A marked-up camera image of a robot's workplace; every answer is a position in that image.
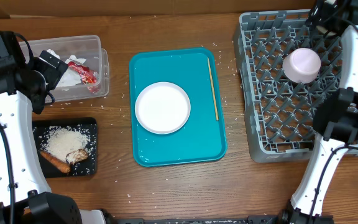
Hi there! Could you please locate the white napkin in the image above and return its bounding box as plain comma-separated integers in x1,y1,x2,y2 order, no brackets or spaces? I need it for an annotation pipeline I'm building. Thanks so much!
57,55,86,87
47,49,60,59

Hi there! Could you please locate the red snack wrapper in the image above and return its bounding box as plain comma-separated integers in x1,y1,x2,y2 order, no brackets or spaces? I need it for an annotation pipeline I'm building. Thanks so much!
68,60,99,84

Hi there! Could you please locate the small white bowl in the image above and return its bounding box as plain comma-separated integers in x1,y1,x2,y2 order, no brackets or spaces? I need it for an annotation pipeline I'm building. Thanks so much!
282,48,321,84

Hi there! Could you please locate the brown food chunk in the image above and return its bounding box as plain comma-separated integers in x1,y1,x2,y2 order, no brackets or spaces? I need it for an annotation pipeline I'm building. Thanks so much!
66,149,89,165

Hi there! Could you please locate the orange carrot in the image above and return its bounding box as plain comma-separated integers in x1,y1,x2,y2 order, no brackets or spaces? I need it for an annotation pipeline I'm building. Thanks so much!
40,151,71,174

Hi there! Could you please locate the large white plate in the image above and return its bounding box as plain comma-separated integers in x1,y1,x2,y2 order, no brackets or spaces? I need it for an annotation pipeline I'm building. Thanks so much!
135,82,191,134

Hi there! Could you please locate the wooden chopstick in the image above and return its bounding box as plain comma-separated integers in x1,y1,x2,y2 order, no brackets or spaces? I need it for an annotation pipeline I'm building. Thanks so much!
207,57,219,121

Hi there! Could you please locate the pale green bowl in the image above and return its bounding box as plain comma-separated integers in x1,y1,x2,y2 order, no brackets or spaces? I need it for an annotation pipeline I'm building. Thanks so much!
316,26,336,37

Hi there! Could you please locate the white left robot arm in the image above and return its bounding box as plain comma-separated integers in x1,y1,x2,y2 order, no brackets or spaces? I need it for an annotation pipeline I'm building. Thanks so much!
0,31,114,223

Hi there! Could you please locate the grey dishwasher rack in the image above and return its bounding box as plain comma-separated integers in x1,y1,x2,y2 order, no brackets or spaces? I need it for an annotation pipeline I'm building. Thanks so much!
234,10,342,163

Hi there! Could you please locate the clear plastic bin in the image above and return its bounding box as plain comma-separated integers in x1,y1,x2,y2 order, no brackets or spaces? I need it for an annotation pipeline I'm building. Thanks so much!
19,35,109,101

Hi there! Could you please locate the white rice pile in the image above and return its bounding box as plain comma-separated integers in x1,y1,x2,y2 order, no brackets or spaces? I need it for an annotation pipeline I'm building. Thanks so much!
41,126,90,162

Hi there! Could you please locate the black tray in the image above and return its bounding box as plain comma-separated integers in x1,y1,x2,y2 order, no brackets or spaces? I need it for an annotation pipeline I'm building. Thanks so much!
32,117,98,178

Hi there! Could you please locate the teal plastic tray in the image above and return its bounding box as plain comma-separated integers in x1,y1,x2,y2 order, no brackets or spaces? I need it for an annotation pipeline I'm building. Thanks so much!
129,47,227,167

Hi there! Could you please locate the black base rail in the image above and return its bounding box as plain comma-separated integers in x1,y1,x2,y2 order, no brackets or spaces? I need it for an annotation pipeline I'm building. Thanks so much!
104,215,334,224

